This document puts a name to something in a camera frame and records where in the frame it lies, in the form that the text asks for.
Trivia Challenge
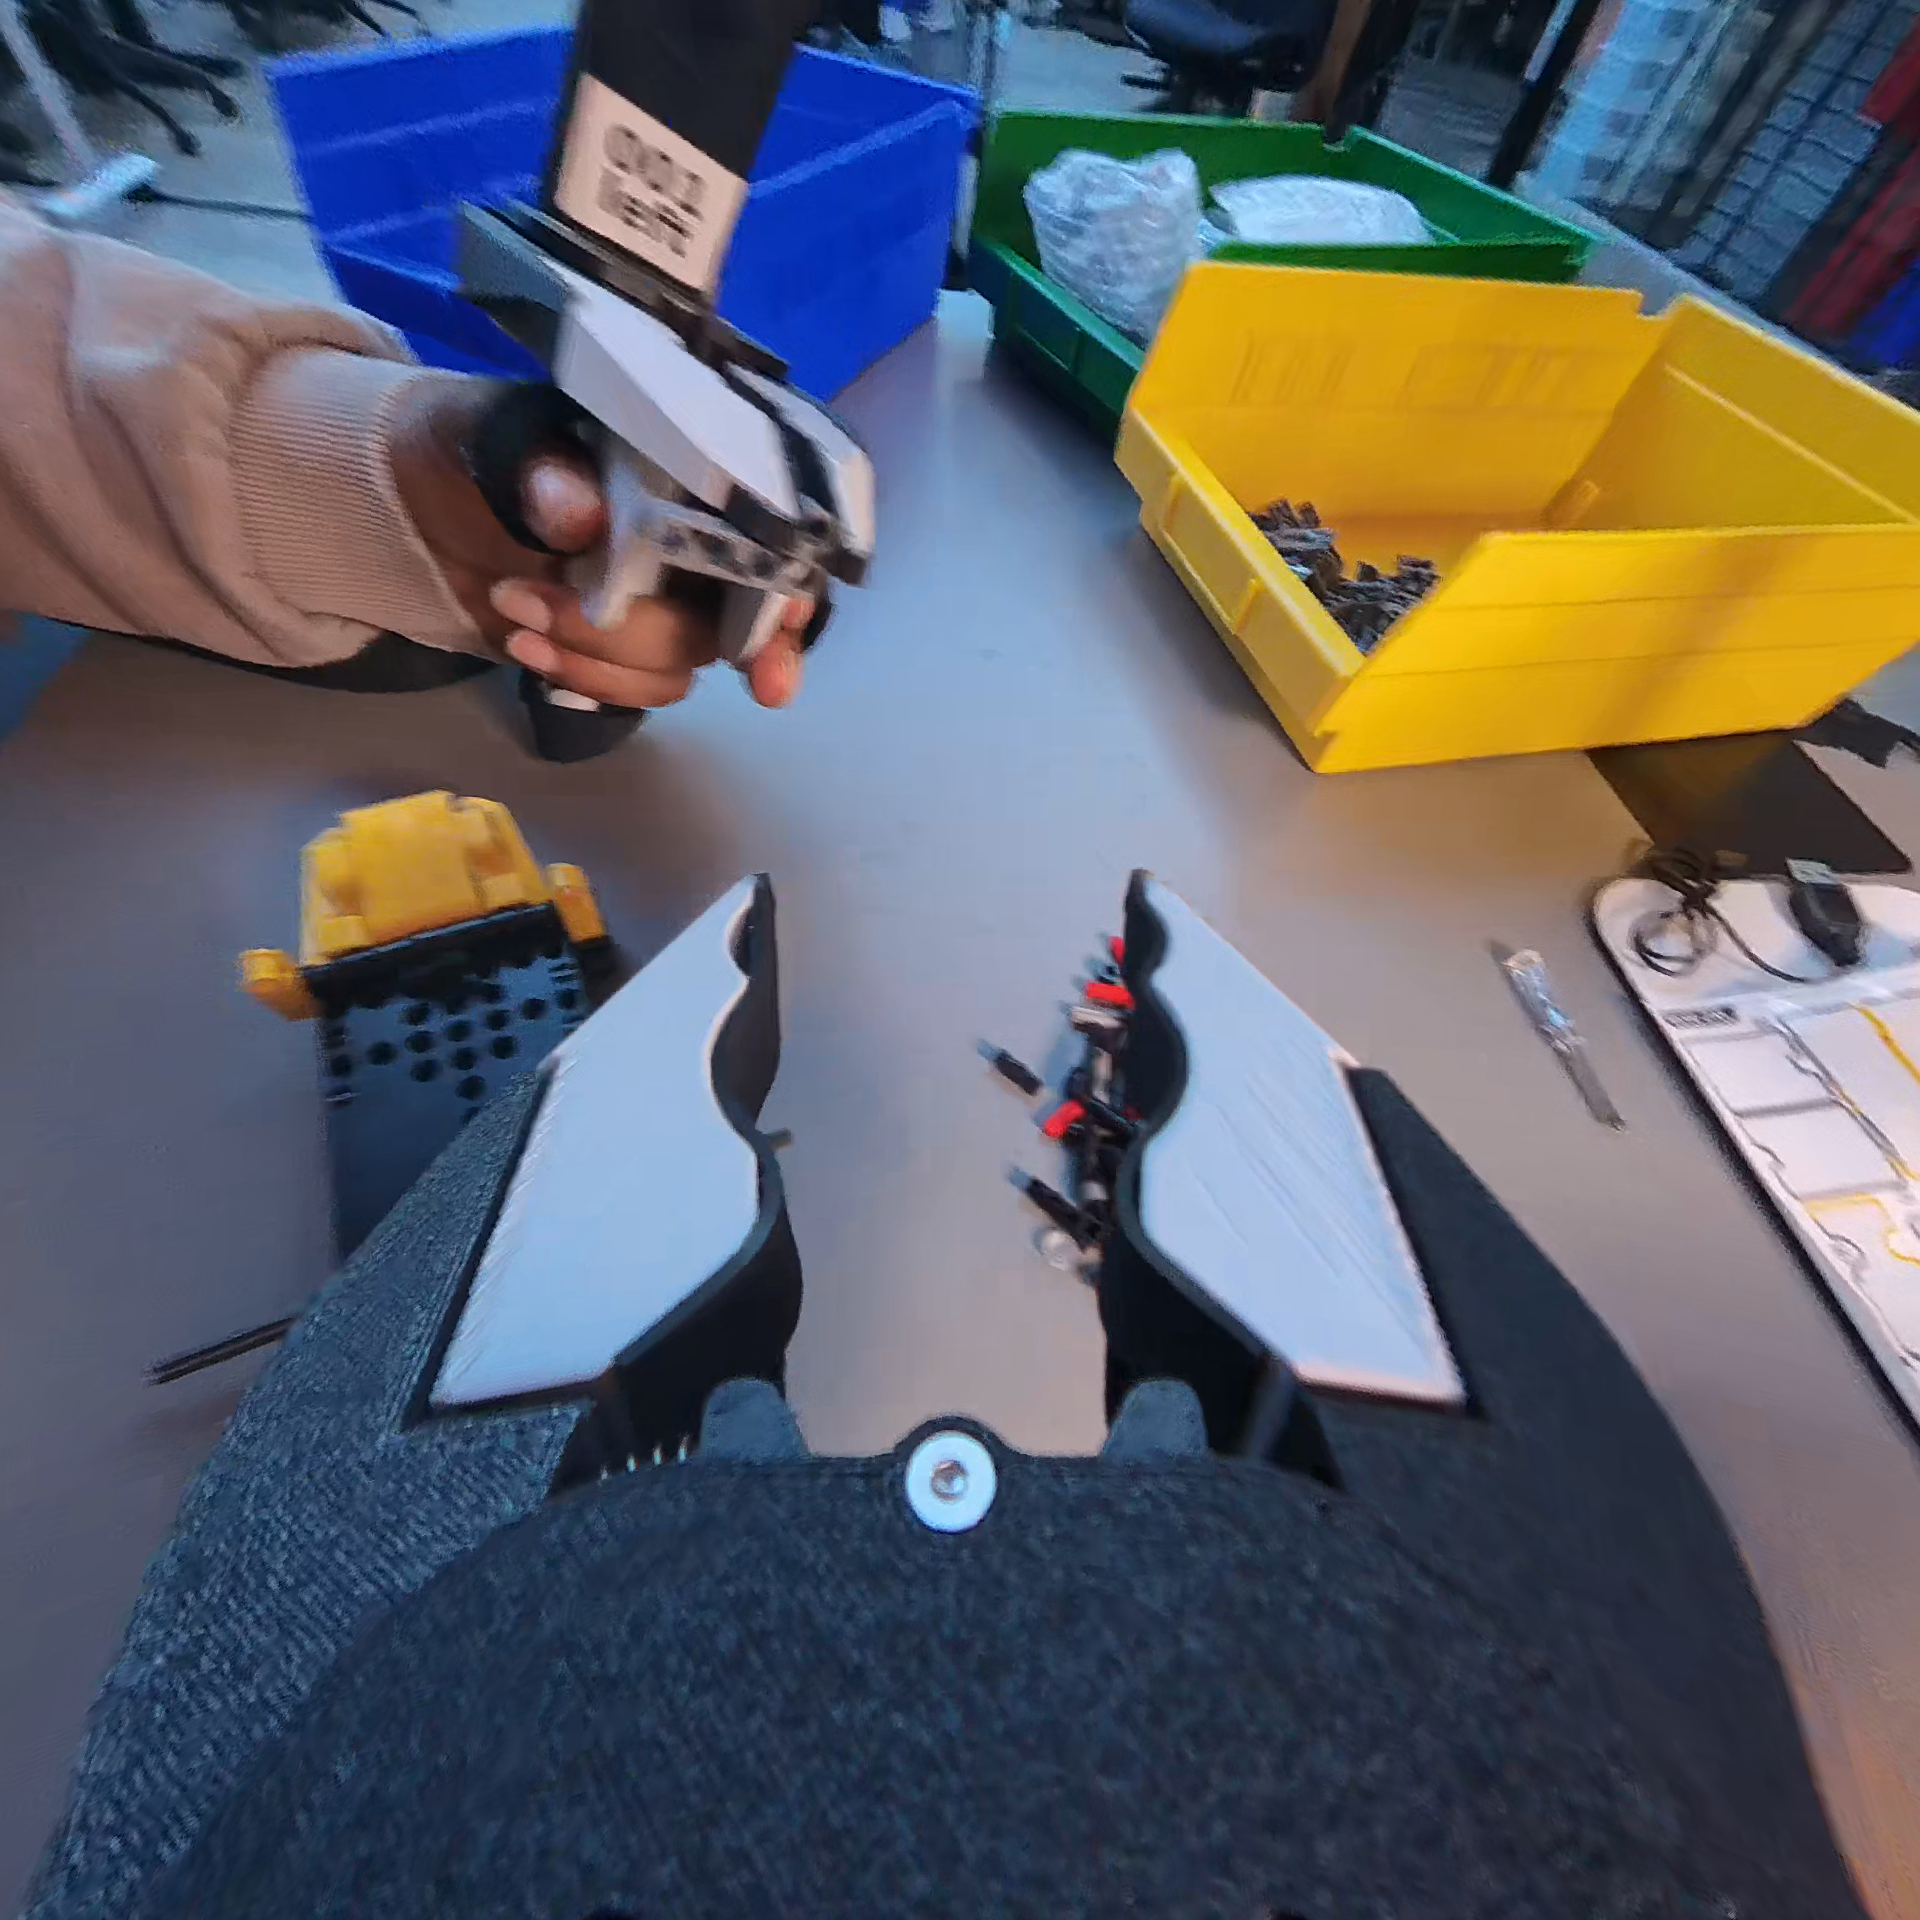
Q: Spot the grey building connector piece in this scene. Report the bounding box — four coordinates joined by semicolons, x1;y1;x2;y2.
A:
632;503;834;590

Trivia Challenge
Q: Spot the blue plastic bin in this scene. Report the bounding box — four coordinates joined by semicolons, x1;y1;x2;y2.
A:
267;27;981;404

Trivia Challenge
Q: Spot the yellow plastic bin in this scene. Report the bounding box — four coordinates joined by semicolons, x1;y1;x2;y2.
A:
1114;264;1920;776

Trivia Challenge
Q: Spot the white printed mat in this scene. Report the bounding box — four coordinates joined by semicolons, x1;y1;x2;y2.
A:
1590;872;1920;1427

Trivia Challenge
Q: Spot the grey desk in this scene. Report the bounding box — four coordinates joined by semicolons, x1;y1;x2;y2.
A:
0;287;1920;1920

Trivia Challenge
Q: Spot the yellow black toy robot body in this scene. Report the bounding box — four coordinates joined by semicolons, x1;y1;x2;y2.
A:
237;792;625;1256

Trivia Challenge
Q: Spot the heap of black building parts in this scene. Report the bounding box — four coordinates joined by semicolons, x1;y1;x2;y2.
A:
1249;498;1443;654

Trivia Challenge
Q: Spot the grey drawer rack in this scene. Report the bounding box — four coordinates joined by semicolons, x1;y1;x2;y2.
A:
1515;0;1920;362

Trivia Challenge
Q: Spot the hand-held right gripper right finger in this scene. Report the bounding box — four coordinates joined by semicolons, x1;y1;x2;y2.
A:
1102;872;1467;1404

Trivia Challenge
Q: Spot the person's left hand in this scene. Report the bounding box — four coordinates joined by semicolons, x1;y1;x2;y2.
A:
393;376;824;711

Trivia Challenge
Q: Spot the crumpled clear plastic bag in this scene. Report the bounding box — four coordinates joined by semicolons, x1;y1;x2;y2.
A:
1025;147;1210;339

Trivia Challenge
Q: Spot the coiled black cable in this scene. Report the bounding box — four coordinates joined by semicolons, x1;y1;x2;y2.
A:
1628;839;1870;986

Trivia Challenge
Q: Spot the clear handle screwdriver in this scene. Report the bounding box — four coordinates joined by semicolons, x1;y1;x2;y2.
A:
1489;939;1625;1129

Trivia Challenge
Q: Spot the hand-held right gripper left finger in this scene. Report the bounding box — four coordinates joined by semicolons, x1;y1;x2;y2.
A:
432;873;798;1414

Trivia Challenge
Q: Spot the black desk mat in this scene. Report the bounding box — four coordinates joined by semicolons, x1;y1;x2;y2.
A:
1586;728;1913;881

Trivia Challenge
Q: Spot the pile of small building parts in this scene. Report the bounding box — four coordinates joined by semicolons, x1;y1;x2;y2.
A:
976;932;1187;1270

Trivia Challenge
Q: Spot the flat clear plastic bag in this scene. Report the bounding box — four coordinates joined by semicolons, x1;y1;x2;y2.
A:
1200;176;1434;250

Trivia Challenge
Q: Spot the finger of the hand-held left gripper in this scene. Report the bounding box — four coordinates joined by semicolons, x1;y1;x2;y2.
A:
742;368;882;590
549;282;801;633

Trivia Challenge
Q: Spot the green plastic bin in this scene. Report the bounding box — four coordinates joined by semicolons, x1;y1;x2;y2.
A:
966;107;1596;438

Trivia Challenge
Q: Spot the black office chair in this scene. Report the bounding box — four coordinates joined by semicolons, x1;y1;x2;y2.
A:
1122;0;1307;78

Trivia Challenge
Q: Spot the person's left forearm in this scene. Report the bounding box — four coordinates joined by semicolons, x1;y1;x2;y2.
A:
0;194;497;670

